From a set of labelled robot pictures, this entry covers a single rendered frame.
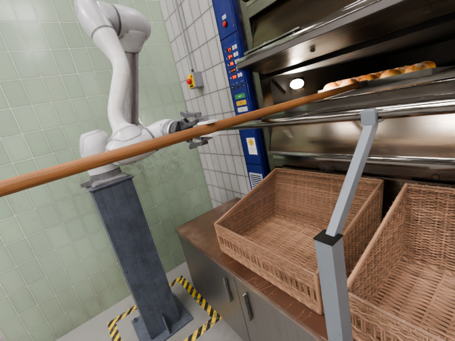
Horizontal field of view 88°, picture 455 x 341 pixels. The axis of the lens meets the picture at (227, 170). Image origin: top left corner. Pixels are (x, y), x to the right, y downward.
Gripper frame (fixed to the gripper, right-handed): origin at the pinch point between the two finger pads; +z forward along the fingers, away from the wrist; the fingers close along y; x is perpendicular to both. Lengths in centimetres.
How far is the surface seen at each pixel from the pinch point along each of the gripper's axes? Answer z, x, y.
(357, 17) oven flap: 25, -43, -21
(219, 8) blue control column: -51, -56, -55
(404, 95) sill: 31, -58, 4
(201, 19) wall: -74, -59, -58
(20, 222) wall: -125, 69, 35
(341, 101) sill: 10, -58, 3
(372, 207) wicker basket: 25, -45, 41
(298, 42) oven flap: 4.0, -43.3, -20.9
